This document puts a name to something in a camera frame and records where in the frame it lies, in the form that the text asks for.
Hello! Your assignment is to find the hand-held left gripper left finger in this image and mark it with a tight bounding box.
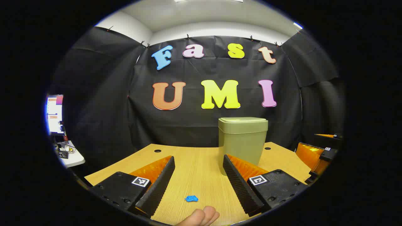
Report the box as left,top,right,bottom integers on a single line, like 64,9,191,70
90,155,176,219

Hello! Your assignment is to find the computer monitor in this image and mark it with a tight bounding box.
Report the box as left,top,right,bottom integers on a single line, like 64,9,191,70
46,94,64,135

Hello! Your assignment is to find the wooden desktop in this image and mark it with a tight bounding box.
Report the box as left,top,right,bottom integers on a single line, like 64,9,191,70
84,142,312,226

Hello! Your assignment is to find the green desktop garbage bin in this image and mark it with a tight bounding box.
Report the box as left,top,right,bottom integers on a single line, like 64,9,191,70
218,117,269,176

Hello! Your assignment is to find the white side table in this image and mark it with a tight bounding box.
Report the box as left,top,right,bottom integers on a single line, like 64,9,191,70
53,140,86,168

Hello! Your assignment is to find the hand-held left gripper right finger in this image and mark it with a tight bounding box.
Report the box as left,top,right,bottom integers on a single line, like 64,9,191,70
222,154,309,217

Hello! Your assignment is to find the black backdrop cloth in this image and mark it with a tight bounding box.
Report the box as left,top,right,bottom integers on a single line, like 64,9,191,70
52,27,346,164

